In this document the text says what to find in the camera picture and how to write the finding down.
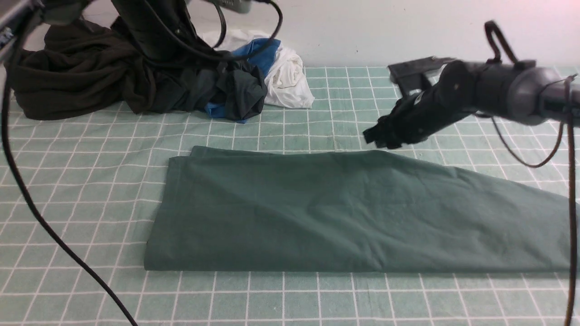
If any blue crumpled garment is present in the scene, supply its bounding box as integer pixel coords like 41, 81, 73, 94
204, 38, 280, 123

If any green checkered tablecloth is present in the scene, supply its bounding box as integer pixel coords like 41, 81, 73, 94
0, 67, 568, 326

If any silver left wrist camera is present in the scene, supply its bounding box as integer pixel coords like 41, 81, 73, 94
206, 0, 252, 14

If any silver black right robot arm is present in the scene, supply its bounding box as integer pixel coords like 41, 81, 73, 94
363, 60, 579, 150

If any green long-sleeved shirt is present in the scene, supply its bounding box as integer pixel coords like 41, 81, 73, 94
144, 146, 570, 273

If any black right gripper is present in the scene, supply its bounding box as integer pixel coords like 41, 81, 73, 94
362, 88, 472, 150

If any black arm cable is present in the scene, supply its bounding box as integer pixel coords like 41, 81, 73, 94
474, 20, 580, 326
0, 0, 284, 326

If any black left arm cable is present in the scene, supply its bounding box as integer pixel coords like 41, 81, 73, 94
0, 0, 284, 326

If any white crumpled garment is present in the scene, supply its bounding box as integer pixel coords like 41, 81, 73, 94
218, 29, 315, 109

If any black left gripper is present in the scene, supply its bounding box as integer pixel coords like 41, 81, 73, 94
112, 0, 203, 64

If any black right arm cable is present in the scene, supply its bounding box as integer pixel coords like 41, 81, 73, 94
474, 20, 580, 326

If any dark green crumpled garment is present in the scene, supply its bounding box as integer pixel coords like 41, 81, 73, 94
145, 54, 268, 123

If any dark brown crumpled garment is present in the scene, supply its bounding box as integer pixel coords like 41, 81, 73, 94
10, 20, 157, 120

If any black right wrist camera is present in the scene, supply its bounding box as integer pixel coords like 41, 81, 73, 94
387, 56, 455, 99

